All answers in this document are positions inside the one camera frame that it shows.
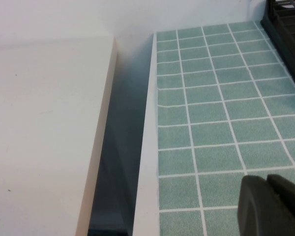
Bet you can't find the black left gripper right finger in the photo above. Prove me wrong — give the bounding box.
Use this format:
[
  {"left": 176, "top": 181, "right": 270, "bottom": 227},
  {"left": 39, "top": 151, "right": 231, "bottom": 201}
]
[{"left": 266, "top": 174, "right": 295, "bottom": 236}]

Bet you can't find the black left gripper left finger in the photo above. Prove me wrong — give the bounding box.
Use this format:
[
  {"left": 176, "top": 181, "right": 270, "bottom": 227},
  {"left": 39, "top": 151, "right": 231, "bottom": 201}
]
[{"left": 237, "top": 175, "right": 295, "bottom": 236}]

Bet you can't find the green tile-pattern tablecloth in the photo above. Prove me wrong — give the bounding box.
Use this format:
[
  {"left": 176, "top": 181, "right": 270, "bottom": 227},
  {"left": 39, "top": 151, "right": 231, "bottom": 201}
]
[{"left": 155, "top": 21, "right": 295, "bottom": 236}]

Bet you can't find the white side table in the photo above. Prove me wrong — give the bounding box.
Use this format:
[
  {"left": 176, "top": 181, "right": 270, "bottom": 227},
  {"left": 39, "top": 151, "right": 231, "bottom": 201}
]
[{"left": 0, "top": 31, "right": 118, "bottom": 236}]

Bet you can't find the black wire dish rack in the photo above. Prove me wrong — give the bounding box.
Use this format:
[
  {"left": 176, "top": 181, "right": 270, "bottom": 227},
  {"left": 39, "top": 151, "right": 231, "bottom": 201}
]
[
  {"left": 271, "top": 0, "right": 295, "bottom": 32},
  {"left": 260, "top": 0, "right": 295, "bottom": 99}
]

